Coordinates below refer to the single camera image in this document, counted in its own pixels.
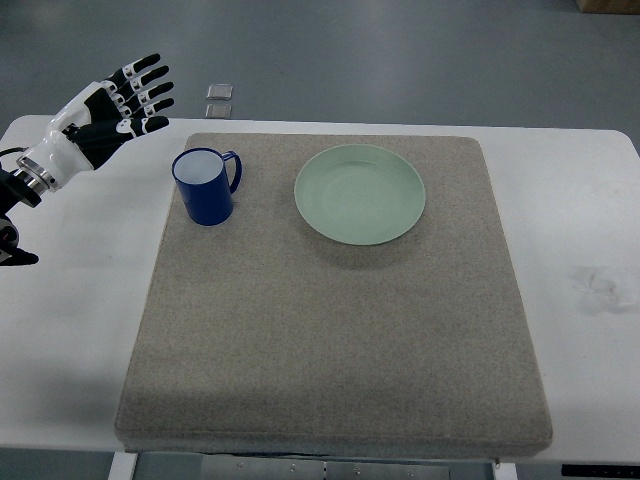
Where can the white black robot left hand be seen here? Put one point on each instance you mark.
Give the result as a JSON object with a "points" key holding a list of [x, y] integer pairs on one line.
{"points": [[99, 120]]}

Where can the blue cup with handle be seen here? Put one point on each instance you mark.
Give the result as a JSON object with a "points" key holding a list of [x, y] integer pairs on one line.
{"points": [[206, 180]]}

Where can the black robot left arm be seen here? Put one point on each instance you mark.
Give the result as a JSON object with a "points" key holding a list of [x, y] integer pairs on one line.
{"points": [[21, 185]]}

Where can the lower floor socket plate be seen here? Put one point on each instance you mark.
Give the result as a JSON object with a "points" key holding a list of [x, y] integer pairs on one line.
{"points": [[218, 111]]}

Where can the floor socket plate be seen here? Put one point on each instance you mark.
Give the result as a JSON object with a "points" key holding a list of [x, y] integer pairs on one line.
{"points": [[221, 92], [218, 111]]}

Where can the upper floor socket plate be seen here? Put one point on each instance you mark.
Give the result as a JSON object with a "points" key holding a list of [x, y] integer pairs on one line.
{"points": [[221, 92]]}

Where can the light green plate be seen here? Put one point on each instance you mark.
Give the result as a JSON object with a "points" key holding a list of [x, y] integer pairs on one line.
{"points": [[359, 194]]}

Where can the beige felt mat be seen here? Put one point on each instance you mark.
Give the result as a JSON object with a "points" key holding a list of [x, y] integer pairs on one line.
{"points": [[260, 335]]}

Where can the cardboard box corner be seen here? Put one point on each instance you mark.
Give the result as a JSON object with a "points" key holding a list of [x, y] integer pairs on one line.
{"points": [[620, 7]]}

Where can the metal table frame below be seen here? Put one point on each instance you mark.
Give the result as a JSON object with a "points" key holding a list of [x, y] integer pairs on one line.
{"points": [[234, 467]]}

